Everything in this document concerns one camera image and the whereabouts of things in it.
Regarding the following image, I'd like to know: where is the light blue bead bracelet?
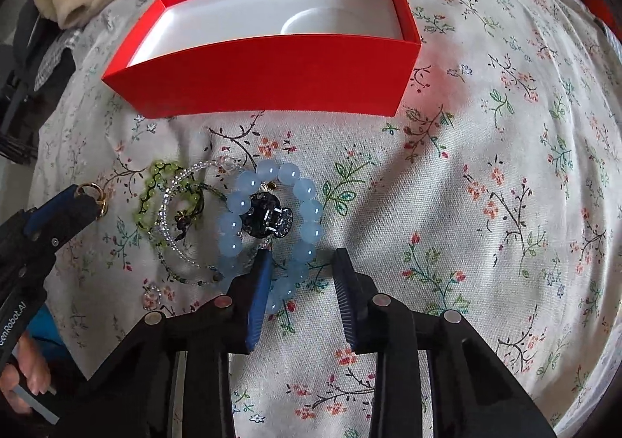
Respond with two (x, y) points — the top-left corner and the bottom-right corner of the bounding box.
(216, 159), (325, 316)

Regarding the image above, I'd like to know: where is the black crystal flower charm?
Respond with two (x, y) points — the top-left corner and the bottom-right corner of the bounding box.
(240, 191), (294, 239)

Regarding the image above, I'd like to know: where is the green bead bracelet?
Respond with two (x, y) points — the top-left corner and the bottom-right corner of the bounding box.
(135, 160), (228, 244)

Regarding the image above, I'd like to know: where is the gold wire ring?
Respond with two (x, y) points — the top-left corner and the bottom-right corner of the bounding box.
(73, 182), (110, 220)

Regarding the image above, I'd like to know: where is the red cardboard box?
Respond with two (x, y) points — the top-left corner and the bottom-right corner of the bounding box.
(102, 0), (422, 119)

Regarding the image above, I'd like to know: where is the person's left hand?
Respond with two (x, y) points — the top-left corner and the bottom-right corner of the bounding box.
(1, 331), (51, 415)

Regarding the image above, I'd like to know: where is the small silver bead ring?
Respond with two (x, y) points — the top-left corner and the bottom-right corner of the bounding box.
(141, 282), (165, 310)

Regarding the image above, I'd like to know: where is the dark chair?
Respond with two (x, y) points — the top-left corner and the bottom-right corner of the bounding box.
(1, 0), (76, 165)

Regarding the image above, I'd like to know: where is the clear bead bracelet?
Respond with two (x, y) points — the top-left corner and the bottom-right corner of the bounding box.
(150, 158), (254, 286)

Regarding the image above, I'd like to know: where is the floral bed sheet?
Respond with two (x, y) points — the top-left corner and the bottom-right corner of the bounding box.
(28, 0), (621, 437)

